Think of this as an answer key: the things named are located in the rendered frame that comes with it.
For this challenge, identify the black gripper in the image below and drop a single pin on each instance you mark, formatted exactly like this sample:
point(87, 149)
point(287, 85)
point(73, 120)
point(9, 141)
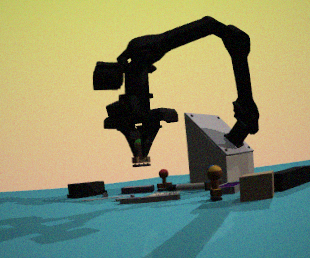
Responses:
point(150, 120)

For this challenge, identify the rubber stamp with red knob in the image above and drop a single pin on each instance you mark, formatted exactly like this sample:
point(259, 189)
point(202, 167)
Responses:
point(163, 174)

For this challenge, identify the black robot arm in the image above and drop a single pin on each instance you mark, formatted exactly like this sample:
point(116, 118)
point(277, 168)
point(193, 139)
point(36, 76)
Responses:
point(144, 51)

